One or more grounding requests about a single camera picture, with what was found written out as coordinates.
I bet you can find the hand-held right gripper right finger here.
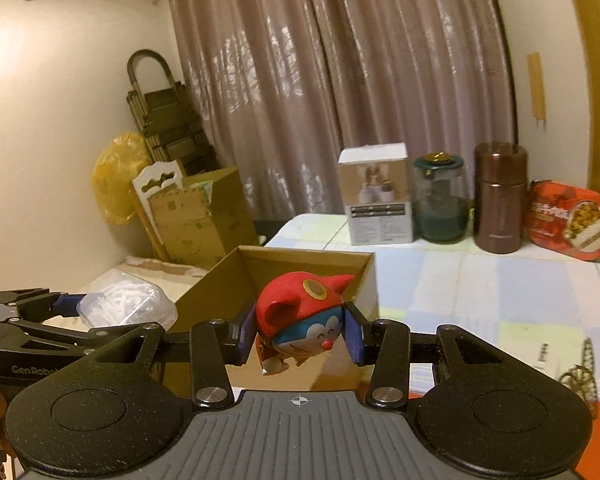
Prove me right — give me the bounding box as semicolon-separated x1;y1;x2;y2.
343;303;519;405

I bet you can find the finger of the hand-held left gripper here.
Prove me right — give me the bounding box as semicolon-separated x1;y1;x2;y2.
0;287;88;322
10;319;148;357

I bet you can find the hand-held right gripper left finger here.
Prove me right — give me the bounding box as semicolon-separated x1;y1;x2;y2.
82;307;259;407

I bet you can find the clear floss pick box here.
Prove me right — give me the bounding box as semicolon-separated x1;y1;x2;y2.
77;269;178;333

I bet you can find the red hooded cat toy figure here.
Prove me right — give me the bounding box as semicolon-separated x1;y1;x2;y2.
252;270;356;376

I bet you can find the large brown cardboard box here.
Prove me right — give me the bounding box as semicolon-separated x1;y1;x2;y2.
165;246;381;393

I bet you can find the flat cardboard sheet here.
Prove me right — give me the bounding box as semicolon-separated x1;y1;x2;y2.
147;187;233;267

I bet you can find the small brown cardboard box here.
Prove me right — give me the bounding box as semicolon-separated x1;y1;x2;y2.
182;166;258;258

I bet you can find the yellow plastic bag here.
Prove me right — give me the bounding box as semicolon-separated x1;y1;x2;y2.
92;131;153;225

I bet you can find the white product box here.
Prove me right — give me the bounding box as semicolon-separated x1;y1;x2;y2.
337;142;413;246

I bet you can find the white cut-out cardboard piece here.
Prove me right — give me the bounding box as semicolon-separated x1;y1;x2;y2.
131;160;186;261

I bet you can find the green glass jar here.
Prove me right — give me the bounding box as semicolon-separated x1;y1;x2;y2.
412;151;468;243

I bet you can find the brown metal thermos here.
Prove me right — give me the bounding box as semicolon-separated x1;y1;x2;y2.
474;142;528;253

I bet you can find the folded step ladder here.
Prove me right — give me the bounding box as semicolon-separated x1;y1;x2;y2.
126;50;221;176

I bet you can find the dark hair clip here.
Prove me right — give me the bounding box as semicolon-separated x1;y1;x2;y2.
559;337;598;402

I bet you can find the red instant meal package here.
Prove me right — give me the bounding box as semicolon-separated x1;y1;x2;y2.
524;180;600;262

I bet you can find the pink patterned curtain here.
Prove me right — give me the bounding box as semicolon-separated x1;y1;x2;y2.
165;0;518;231

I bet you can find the wooden wall hook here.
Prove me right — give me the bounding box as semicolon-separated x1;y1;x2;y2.
526;52;548;128

